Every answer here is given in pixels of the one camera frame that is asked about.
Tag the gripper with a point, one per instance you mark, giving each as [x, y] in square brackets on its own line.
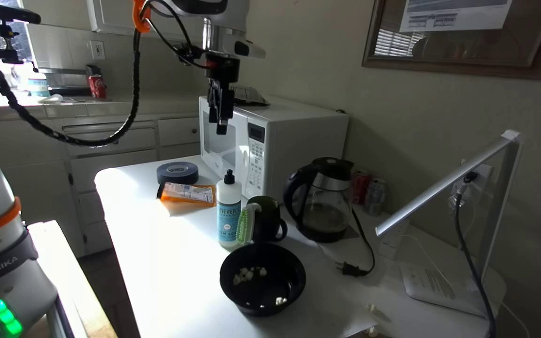
[222, 65]

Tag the microwave door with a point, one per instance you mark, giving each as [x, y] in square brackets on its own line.
[221, 150]

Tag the white microwave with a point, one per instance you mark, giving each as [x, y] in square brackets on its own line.
[294, 136]

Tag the white bottle with blue label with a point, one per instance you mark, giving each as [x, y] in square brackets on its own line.
[228, 206]

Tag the clear plastic bottle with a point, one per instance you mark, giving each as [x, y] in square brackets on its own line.
[38, 84]

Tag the dark flat keypad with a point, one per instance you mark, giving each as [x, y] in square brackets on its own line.
[251, 96]

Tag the roll of dark blue tape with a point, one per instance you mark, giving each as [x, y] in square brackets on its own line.
[177, 172]

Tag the orange packet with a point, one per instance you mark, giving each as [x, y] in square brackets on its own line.
[188, 193]

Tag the kitchen cabinet with drawers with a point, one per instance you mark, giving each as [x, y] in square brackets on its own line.
[111, 155]

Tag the green and white brush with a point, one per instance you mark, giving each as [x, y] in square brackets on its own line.
[246, 224]

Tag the dark green mug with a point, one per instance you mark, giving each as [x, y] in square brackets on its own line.
[266, 220]

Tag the red can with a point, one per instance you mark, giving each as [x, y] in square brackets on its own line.
[360, 187]
[97, 87]

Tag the black glass kettle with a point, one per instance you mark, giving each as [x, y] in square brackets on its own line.
[320, 202]

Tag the popcorn pieces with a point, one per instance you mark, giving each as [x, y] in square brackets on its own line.
[249, 273]

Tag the silver can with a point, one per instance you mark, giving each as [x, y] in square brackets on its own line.
[375, 197]

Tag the black bowl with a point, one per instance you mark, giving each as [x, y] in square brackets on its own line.
[261, 291]

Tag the window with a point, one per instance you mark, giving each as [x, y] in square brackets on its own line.
[17, 42]

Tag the white desk lamp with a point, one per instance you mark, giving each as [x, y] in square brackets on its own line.
[444, 185]

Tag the framed picture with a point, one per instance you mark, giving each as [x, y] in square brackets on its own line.
[467, 47]

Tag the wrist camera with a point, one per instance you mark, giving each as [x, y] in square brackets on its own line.
[190, 52]

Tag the wall socket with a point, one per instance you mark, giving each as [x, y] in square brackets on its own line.
[482, 174]
[97, 49]

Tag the white wall cabinet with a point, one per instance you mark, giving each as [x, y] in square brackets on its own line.
[111, 16]

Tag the camera on mount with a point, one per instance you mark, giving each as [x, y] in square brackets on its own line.
[3, 19]

